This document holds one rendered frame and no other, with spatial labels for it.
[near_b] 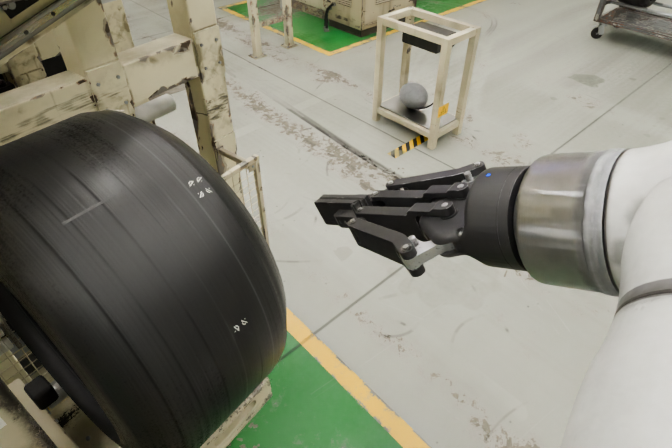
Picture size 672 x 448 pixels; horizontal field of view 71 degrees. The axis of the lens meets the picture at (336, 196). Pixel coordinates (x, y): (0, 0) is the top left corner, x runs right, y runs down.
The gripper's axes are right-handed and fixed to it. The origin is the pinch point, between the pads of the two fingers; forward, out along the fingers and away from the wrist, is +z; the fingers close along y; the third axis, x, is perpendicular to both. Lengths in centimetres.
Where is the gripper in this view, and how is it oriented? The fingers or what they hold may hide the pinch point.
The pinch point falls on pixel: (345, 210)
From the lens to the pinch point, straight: 48.4
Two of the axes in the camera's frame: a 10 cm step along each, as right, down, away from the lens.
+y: 6.2, -5.8, 5.3
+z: -6.5, -0.1, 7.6
